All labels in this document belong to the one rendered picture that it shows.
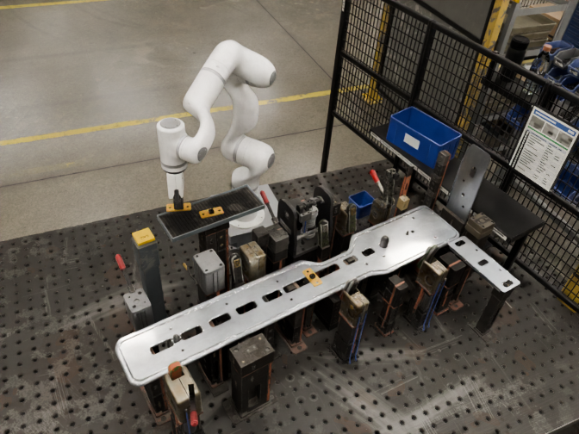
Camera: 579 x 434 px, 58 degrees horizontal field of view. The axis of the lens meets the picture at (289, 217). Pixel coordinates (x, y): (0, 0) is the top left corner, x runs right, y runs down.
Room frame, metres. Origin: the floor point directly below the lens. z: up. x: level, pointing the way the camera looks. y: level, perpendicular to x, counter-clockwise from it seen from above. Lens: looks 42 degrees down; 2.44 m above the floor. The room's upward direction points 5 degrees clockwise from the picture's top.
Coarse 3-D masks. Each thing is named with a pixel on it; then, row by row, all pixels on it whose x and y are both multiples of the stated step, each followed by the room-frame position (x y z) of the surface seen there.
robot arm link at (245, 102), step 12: (228, 84) 1.73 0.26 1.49; (240, 84) 1.75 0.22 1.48; (240, 96) 1.73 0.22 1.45; (252, 96) 1.75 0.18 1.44; (240, 108) 1.71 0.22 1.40; (252, 108) 1.72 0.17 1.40; (240, 120) 1.72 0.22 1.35; (252, 120) 1.73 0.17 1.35; (228, 132) 1.77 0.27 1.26; (240, 132) 1.73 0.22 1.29; (228, 144) 1.75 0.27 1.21; (228, 156) 1.75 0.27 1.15
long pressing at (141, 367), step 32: (384, 224) 1.58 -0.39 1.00; (416, 224) 1.60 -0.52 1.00; (448, 224) 1.62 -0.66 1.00; (352, 256) 1.39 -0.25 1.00; (416, 256) 1.42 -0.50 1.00; (256, 288) 1.18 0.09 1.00; (320, 288) 1.21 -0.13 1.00; (160, 320) 1.01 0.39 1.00; (192, 320) 1.03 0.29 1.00; (256, 320) 1.05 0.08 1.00; (128, 352) 0.89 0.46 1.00; (160, 352) 0.90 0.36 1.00; (192, 352) 0.91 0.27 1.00
